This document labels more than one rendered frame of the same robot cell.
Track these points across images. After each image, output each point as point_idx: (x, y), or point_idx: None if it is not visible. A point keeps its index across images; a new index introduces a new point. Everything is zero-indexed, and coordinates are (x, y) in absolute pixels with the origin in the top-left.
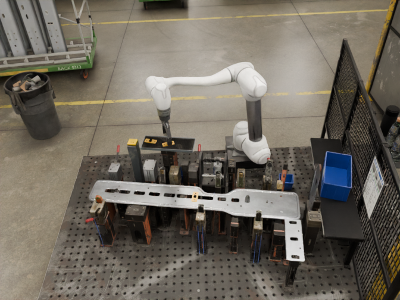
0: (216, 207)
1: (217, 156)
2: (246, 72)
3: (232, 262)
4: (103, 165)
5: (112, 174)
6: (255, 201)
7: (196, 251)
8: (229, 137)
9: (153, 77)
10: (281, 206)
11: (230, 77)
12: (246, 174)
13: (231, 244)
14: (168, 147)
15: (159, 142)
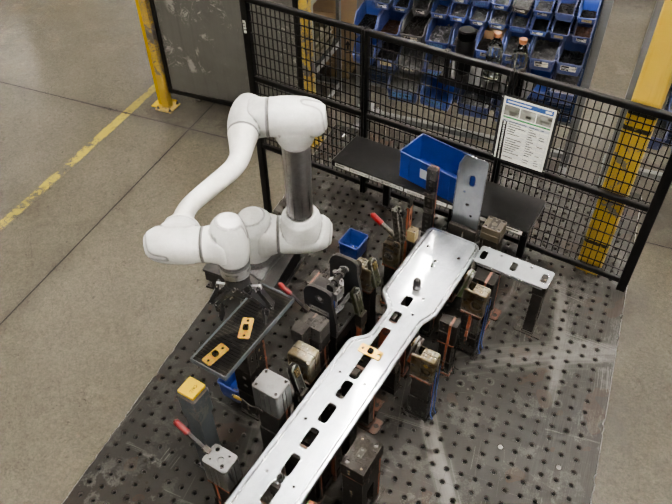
0: (410, 331)
1: (309, 278)
2: (282, 105)
3: (467, 380)
4: None
5: (232, 471)
6: (423, 278)
7: (425, 421)
8: (211, 264)
9: (160, 228)
10: (449, 253)
11: (257, 133)
12: (295, 287)
13: (449, 359)
14: (256, 331)
15: (231, 340)
